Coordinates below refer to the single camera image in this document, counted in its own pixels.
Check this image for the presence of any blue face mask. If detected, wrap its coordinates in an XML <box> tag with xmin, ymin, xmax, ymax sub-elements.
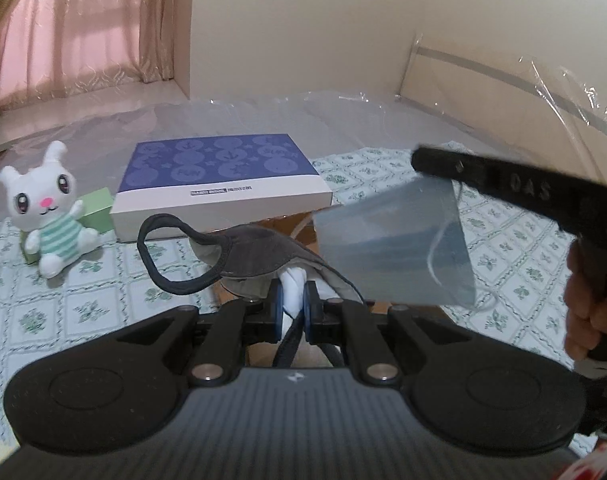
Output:
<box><xmin>311</xmin><ymin>175</ymin><xmax>499</xmax><ymax>312</ymax></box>

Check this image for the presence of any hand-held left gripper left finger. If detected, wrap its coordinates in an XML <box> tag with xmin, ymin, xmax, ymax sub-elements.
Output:
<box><xmin>114</xmin><ymin>280</ymin><xmax>287</xmax><ymax>387</ymax></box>

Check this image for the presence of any cardboard box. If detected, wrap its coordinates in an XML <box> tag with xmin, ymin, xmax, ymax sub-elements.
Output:
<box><xmin>218</xmin><ymin>212</ymin><xmax>439</xmax><ymax>368</ymax></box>

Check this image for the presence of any grey face mask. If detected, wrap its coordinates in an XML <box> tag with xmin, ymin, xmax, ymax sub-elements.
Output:
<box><xmin>136</xmin><ymin>214</ymin><xmax>365</xmax><ymax>368</ymax></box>

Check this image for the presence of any white bunny plush toy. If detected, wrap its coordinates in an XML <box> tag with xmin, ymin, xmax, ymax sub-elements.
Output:
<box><xmin>0</xmin><ymin>141</ymin><xmax>103</xmax><ymax>278</ymax></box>

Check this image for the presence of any small green box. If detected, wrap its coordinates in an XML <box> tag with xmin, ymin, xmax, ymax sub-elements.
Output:
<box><xmin>24</xmin><ymin>187</ymin><xmax>116</xmax><ymax>264</ymax></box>

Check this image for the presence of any person's right hand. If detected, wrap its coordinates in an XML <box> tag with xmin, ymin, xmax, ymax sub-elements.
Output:
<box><xmin>564</xmin><ymin>237</ymin><xmax>607</xmax><ymax>360</ymax></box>

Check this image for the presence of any green floral bedsheet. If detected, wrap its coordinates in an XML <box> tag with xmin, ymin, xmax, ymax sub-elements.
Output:
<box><xmin>0</xmin><ymin>147</ymin><xmax>607</xmax><ymax>461</ymax></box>

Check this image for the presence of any clear plastic sheet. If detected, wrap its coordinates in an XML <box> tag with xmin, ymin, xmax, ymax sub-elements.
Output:
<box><xmin>14</xmin><ymin>30</ymin><xmax>607</xmax><ymax>201</ymax></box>

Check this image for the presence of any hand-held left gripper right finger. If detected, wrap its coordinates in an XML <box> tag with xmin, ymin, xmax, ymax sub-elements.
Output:
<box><xmin>303</xmin><ymin>280</ymin><xmax>477</xmax><ymax>387</ymax></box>

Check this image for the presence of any person's red white clothing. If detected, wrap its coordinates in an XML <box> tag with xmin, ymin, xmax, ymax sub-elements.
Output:
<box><xmin>553</xmin><ymin>435</ymin><xmax>607</xmax><ymax>480</ymax></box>

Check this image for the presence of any pink curtain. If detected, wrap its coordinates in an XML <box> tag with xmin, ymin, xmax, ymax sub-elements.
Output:
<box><xmin>0</xmin><ymin>0</ymin><xmax>197</xmax><ymax>112</ymax></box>

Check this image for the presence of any beige bed headboard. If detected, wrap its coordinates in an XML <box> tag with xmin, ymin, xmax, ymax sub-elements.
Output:
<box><xmin>397</xmin><ymin>35</ymin><xmax>607</xmax><ymax>198</ymax></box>

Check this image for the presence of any blue patterned box lid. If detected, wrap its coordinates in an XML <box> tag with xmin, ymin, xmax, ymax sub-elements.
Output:
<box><xmin>110</xmin><ymin>133</ymin><xmax>333</xmax><ymax>244</ymax></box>

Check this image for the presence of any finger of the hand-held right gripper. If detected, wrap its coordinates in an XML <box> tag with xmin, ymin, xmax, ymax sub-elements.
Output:
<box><xmin>412</xmin><ymin>146</ymin><xmax>607</xmax><ymax>241</ymax></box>

